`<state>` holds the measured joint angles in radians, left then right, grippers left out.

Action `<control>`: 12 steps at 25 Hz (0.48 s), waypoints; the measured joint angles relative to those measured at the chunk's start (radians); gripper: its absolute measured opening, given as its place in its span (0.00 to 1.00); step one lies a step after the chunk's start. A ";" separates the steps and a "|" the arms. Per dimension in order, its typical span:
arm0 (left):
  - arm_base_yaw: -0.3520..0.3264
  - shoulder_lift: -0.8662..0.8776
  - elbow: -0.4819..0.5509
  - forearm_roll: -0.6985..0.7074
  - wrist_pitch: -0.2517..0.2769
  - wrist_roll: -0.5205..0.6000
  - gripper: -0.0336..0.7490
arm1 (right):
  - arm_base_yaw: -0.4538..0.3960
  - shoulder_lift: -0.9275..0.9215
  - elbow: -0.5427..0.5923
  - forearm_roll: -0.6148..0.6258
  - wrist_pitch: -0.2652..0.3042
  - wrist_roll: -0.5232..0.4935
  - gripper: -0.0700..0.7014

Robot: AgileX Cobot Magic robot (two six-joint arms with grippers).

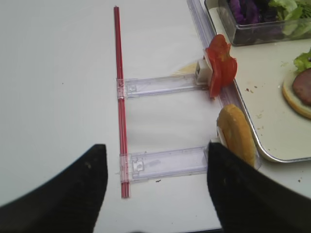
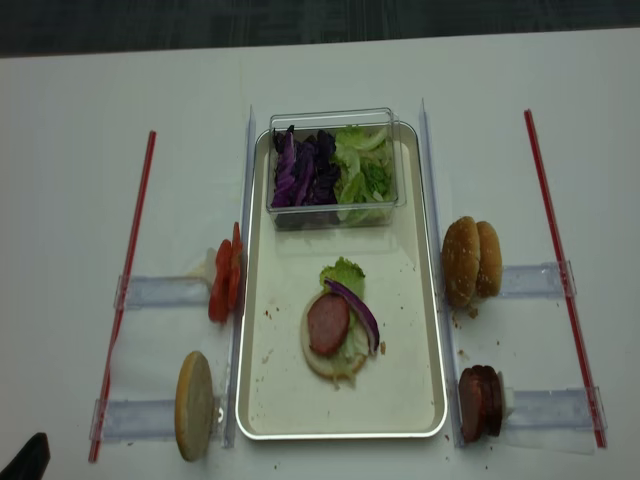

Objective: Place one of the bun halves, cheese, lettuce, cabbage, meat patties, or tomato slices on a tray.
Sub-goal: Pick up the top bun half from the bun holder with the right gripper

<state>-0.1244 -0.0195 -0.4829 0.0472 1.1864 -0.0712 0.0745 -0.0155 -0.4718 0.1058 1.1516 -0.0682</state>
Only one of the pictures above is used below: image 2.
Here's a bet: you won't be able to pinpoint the clear holder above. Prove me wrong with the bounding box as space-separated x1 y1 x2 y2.
503 387 608 431
114 276 211 311
498 261 576 299
89 397 227 443

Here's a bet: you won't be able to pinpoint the rear tomato slice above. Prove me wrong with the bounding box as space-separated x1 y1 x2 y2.
227 222 243 310

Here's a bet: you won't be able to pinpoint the red strip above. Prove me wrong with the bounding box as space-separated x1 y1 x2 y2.
523 109 608 449
88 130 157 464

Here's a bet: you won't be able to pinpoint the front tomato slice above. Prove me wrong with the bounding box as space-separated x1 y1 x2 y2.
208 239 232 323

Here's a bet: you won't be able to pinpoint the bottom bun on tray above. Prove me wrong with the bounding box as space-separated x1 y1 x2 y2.
299 293 367 377

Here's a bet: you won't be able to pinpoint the lettuce leaf on bun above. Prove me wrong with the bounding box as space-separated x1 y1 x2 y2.
320 257 369 385

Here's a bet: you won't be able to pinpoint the lower left clear holder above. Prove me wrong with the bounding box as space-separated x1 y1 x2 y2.
89 397 227 443

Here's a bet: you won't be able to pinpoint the rear sausage slice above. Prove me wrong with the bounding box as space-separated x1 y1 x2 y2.
480 365 503 437

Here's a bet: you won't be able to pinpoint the lower right clear holder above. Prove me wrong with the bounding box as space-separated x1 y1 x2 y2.
503 387 608 431

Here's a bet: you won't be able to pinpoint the sausage slice on bun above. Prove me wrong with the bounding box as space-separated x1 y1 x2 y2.
307 293 350 357

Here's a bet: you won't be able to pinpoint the green lettuce in container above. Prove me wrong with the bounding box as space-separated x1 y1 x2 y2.
332 126 395 226

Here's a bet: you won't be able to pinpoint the tomato slice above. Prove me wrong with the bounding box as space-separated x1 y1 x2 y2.
227 222 243 310
208 239 232 323

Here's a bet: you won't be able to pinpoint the right clear long rail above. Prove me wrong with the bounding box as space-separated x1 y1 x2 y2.
418 99 465 448

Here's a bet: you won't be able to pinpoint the left red strip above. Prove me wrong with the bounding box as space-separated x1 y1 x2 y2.
88 130 157 464

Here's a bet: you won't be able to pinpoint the right red strip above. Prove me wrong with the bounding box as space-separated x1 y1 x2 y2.
523 109 608 449

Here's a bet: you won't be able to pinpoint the black object at corner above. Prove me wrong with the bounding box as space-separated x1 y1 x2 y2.
0 432 51 480

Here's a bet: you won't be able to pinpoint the purple cabbage strip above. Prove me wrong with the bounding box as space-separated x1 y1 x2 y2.
324 277 380 354

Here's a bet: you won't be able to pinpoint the standing bun bottom left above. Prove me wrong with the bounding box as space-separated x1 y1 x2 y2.
174 351 214 462

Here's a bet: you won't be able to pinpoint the upper right clear holder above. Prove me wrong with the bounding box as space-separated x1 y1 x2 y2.
498 261 576 299

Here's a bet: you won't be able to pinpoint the upper left clear holder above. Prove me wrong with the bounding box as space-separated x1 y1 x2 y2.
114 276 211 311

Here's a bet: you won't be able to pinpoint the cream rectangular serving tray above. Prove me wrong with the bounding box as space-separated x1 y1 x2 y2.
236 124 447 440

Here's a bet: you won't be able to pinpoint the purple cabbage leaves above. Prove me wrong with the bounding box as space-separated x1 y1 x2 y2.
271 125 341 208

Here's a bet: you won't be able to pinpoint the clear plastic salad container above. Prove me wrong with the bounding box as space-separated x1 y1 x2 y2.
265 107 405 230

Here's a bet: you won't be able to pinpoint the sesame top bun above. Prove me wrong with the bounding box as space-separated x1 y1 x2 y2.
441 216 480 308

